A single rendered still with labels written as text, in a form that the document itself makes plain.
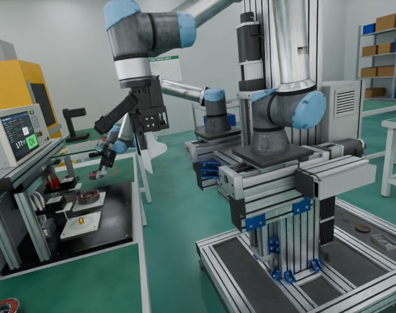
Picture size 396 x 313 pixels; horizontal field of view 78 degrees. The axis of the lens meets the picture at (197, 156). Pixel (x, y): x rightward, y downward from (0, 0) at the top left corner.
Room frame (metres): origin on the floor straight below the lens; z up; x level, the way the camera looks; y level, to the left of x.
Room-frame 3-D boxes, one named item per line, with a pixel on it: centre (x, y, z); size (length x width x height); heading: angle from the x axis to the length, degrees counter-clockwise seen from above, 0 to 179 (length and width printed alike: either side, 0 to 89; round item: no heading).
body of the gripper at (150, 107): (0.59, 0.11, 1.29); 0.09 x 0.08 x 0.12; 107
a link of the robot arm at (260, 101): (0.91, -0.29, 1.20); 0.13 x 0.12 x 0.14; 25
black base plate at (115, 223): (1.11, 0.61, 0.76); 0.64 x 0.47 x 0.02; 13
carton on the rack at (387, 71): (5.86, -4.77, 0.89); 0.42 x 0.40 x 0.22; 15
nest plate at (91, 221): (1.00, 0.56, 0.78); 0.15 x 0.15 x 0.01; 13
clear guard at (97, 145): (1.31, 0.64, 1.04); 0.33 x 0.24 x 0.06; 103
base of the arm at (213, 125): (1.39, -0.14, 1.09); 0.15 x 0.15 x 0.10
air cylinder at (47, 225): (0.97, 0.71, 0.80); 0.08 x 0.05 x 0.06; 13
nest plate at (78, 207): (1.24, 0.62, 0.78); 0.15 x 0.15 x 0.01; 13
